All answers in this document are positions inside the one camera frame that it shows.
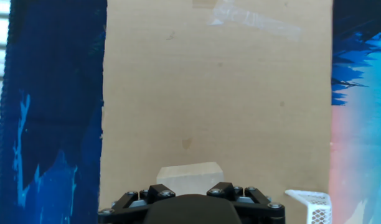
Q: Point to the clear tape strip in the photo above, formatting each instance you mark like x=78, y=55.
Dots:
x=256, y=21

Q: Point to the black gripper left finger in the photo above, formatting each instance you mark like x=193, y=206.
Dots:
x=131, y=202

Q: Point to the brown cardboard sheet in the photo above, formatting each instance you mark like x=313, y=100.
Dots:
x=209, y=93

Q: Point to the forest sunset printed cloth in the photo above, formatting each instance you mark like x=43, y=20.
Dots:
x=53, y=93

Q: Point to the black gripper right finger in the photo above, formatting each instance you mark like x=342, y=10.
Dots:
x=256, y=202

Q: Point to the white mesh toy goal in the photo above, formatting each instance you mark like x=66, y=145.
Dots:
x=321, y=211

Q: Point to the light wooden cube block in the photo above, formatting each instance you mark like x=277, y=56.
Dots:
x=190, y=177

